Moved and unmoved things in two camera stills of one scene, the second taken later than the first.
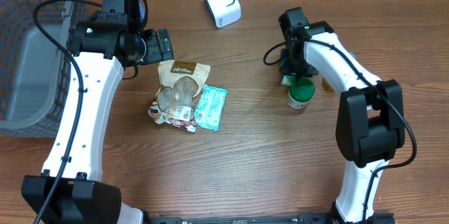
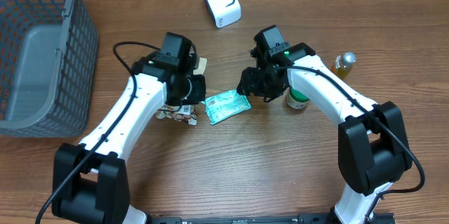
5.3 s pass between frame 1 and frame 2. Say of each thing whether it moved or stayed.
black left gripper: moved
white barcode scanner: stayed
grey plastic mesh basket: stayed
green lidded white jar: stayed
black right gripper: moved
